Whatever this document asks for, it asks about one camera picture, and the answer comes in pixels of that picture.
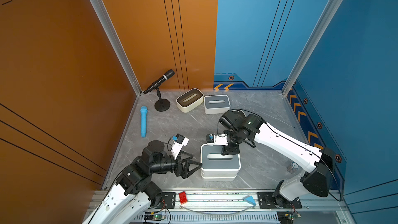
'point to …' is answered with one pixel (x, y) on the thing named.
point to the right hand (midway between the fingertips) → (223, 145)
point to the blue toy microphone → (143, 110)
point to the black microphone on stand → (160, 104)
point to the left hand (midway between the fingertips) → (197, 160)
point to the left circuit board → (151, 215)
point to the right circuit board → (287, 216)
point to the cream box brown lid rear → (189, 100)
